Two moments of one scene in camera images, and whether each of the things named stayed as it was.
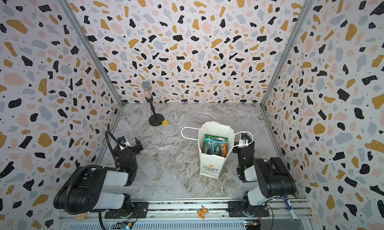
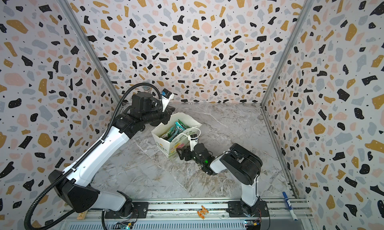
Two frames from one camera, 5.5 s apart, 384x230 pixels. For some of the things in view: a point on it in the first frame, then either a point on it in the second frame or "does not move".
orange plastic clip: x=202 y=212 does not move
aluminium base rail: x=278 y=214 does not move
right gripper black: x=242 y=150 to x=188 y=153
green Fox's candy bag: x=216 y=145 to x=173 y=132
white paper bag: x=212 y=165 to x=168 y=148
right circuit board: x=251 y=225 does not move
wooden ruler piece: x=81 y=216 does not move
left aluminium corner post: x=92 y=51 does not move
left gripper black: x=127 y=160 to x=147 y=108
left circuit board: x=122 y=225 does not move
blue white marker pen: x=290 y=208 does not move
